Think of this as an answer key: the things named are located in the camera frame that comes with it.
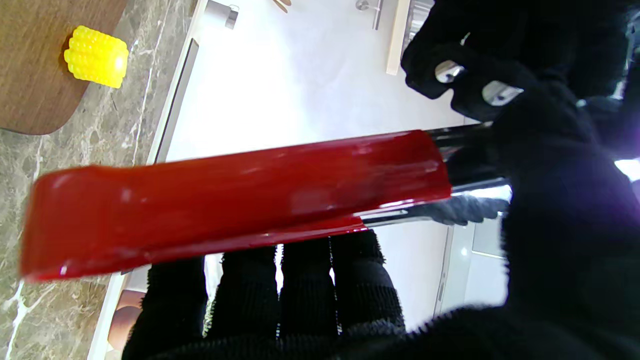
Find brown wooden cutting board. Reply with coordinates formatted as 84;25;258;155
0;0;128;136

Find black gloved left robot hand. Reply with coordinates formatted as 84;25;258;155
400;0;632;122

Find red handled metal tongs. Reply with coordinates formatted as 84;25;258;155
19;122;513;283

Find grey white mug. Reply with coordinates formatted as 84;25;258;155
206;0;240;30

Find light wooden wall shelf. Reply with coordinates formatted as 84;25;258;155
386;0;412;76

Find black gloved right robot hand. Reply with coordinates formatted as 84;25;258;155
121;75;640;360

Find yellow corn chunk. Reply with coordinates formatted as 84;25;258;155
63;25;130;89

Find row of glass jars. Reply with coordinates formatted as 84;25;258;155
411;0;436;36

